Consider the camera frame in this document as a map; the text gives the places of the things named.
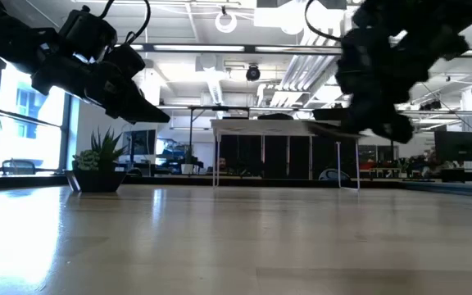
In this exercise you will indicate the green succulent plant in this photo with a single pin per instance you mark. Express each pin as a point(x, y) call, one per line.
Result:
point(105, 151)

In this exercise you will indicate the dark cabinet row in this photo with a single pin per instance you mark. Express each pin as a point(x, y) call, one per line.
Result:
point(277, 155)

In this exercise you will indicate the white plant pot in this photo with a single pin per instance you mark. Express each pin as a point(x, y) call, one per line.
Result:
point(187, 169)

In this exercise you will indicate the black round ceiling camera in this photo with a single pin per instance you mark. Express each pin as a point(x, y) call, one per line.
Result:
point(253, 73)

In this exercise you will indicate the black computer monitor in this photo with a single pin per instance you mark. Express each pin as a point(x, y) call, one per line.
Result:
point(459, 146)
point(142, 142)

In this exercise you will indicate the long ceiling light bar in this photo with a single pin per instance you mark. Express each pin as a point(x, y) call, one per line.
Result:
point(199, 48)

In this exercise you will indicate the person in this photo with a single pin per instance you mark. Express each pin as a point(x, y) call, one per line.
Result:
point(222, 164)

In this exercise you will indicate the white rounded chair back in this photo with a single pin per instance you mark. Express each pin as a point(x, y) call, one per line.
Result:
point(334, 175)

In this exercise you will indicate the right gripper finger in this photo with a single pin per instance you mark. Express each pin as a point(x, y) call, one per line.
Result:
point(350, 128)

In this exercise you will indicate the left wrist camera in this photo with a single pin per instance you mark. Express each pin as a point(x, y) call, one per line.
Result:
point(125, 61)

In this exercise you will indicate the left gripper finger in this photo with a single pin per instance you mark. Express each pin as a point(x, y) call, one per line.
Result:
point(137, 110)

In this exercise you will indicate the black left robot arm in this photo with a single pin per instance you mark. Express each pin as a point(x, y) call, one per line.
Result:
point(14, 41)

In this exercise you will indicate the black aluminium table frame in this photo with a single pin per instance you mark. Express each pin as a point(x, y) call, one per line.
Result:
point(23, 181)

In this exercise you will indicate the small square black plate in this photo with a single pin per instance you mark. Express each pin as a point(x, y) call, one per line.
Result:
point(236, 118)

